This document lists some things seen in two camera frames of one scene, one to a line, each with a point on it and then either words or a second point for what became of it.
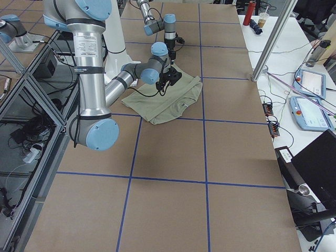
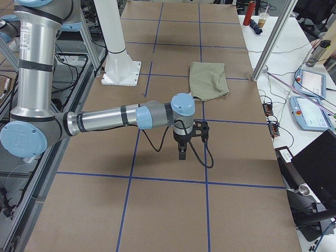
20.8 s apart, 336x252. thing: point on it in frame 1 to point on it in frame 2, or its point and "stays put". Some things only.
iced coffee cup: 263,17 stays put
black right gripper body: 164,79 to 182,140
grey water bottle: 317,52 stays put
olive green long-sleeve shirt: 162,108 to 208,80
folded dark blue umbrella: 254,27 stays put
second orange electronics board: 273,129 stays put
